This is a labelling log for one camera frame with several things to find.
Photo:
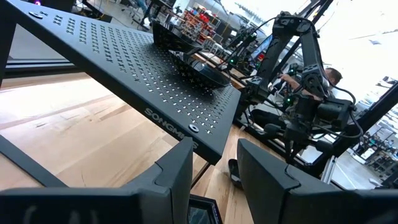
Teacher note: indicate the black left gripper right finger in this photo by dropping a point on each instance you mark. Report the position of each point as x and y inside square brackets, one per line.
[311, 208]

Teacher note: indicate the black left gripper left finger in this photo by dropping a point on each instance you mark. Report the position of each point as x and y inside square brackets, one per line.
[93, 208]

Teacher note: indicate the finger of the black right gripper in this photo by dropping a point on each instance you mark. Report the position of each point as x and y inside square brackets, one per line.
[272, 130]
[323, 147]

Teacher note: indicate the black small square mini plate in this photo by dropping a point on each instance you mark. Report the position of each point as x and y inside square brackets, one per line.
[234, 172]

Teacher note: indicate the black wavy square mini plate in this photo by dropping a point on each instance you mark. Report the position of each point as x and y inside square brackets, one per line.
[199, 71]
[202, 214]

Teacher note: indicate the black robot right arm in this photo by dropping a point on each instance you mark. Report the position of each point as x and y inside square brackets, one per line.
[308, 46]

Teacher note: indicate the person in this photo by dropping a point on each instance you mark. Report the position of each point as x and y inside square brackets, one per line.
[334, 76]

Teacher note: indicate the black computer monitor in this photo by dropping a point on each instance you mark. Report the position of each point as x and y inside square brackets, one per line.
[261, 46]

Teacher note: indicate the parts storage rack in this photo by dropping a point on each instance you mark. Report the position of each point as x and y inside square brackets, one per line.
[199, 23]

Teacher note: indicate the black perforated metal shelf riser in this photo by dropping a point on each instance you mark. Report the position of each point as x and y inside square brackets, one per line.
[124, 62]

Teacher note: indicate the black computer tower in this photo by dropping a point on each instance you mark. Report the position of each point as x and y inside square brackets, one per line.
[53, 3]

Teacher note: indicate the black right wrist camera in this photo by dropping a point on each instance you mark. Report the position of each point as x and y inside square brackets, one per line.
[334, 113]

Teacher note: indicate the black frame upright post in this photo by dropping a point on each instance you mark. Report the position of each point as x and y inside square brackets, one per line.
[373, 113]

